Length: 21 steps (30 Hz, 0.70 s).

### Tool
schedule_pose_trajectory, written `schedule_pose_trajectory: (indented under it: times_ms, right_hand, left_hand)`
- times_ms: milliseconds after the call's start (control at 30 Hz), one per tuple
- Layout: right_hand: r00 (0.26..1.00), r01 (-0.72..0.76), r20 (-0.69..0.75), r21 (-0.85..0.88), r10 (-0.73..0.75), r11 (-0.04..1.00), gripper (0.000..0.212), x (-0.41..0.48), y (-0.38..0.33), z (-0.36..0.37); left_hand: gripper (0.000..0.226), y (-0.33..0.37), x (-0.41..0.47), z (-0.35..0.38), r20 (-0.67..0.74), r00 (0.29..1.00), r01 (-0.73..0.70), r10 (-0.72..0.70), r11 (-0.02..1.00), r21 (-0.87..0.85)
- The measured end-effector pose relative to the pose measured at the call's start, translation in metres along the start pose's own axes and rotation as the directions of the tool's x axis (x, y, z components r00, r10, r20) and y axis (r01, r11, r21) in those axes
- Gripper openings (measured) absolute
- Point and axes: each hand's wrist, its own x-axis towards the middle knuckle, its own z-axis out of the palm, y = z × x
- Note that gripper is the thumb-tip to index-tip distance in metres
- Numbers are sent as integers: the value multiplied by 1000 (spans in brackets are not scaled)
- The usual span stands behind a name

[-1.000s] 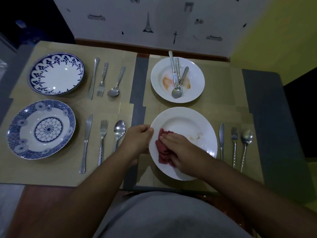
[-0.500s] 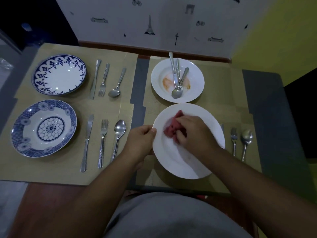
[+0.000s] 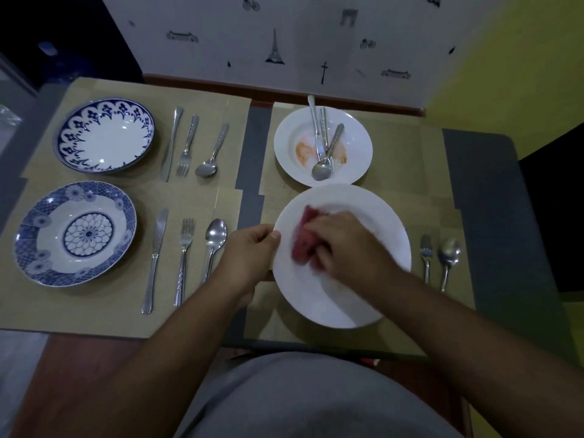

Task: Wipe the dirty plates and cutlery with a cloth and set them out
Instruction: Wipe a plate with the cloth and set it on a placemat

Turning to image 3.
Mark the person's right hand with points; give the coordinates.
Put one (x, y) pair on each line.
(360, 260)

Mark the person's left hand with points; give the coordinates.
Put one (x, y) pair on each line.
(246, 264)

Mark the steel spoon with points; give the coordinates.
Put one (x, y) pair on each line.
(206, 170)
(216, 234)
(320, 171)
(450, 250)

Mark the white plate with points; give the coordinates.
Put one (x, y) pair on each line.
(356, 141)
(374, 214)

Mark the red cleaning cloth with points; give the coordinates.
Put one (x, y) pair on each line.
(303, 246)

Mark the steel fork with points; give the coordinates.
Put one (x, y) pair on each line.
(186, 234)
(324, 120)
(426, 250)
(183, 166)

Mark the steel knife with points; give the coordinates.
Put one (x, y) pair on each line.
(159, 232)
(312, 111)
(171, 141)

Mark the blue geometric rim plate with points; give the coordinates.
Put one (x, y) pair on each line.
(89, 233)

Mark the blue floral rim plate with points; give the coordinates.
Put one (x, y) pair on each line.
(109, 136)

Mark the person's left forearm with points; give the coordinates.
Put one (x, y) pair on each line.
(137, 369)

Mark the person's right forearm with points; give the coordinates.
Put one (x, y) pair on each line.
(492, 360)

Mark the person's grey shirt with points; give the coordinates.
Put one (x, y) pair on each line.
(319, 401)

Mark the beige woven placemat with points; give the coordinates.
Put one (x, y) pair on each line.
(68, 314)
(228, 104)
(410, 155)
(447, 218)

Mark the yellow red toy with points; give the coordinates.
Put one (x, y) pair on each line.
(367, 361)

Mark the brown wooden baseboard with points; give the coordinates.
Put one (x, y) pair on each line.
(273, 91)

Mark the black furniture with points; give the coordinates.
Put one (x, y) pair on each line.
(556, 214)

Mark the brown wooden seat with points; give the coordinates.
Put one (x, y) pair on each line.
(68, 383)

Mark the blue water jug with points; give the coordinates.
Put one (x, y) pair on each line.
(59, 54)

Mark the silver water dispenser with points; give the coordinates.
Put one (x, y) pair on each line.
(13, 86)

